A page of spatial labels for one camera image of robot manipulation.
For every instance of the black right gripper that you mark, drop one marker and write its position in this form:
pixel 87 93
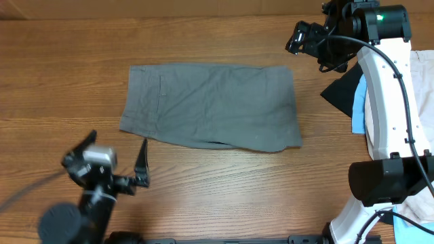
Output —
pixel 312 32

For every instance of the beige shorts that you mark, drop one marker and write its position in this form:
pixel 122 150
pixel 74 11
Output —
pixel 418 208

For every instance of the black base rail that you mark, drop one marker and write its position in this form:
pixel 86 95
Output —
pixel 237 241

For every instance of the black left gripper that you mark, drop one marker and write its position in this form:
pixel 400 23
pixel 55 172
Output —
pixel 128 186

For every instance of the grey shorts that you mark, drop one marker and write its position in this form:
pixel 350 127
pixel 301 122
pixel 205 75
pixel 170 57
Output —
pixel 213 106

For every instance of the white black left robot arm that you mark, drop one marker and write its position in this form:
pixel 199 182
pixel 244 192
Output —
pixel 84 223

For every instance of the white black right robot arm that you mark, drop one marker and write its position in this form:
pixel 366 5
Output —
pixel 401 162

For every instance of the black folded garment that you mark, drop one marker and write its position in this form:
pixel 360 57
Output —
pixel 341 92

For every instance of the light blue garment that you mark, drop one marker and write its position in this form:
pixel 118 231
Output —
pixel 358 116

